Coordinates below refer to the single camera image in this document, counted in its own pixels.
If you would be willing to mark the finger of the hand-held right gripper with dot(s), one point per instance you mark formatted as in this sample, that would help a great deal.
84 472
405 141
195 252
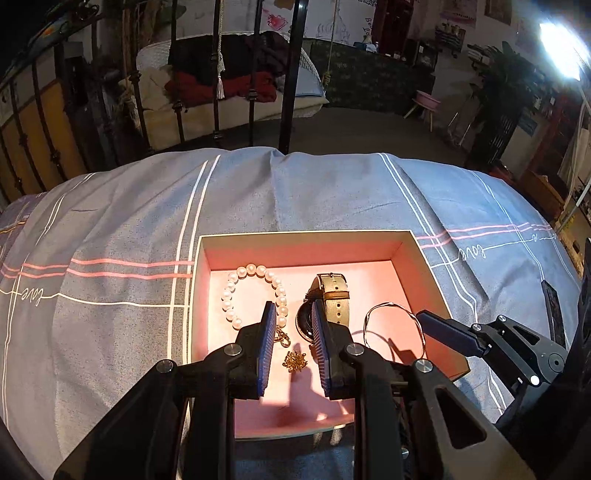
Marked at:
443 330
554 309

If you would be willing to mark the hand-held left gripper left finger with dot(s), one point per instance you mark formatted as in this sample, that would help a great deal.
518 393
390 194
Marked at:
268 342

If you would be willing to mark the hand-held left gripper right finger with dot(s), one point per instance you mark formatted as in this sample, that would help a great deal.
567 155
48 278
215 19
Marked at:
320 347

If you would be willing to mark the thin silver bangle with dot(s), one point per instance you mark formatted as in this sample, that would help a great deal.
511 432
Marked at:
418 323

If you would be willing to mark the small gold pendant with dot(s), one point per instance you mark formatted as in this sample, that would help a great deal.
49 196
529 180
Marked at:
295 361

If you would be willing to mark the pink cardboard box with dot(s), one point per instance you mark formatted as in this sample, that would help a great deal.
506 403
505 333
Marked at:
258 258

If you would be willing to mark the grey striped blanket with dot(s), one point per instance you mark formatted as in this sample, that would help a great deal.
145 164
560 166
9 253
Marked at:
115 221

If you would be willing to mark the pink stool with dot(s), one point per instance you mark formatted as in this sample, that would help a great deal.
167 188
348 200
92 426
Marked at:
425 99

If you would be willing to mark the tall green plant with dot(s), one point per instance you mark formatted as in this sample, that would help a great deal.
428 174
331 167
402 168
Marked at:
501 78

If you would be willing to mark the dark patterned sofa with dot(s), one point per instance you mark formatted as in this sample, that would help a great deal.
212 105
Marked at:
369 78

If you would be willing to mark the red cloth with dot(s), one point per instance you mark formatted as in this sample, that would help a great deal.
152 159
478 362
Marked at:
194 85

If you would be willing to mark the dark clothes pile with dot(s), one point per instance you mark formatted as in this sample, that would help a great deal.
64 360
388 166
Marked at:
240 50

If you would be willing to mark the dark red wooden cabinet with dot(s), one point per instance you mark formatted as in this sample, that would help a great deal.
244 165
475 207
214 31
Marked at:
392 23

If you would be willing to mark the black iron bed frame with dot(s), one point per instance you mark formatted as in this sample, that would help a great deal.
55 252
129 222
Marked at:
291 69

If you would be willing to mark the wall poster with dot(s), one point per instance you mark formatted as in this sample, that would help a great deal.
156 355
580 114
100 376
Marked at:
458 10

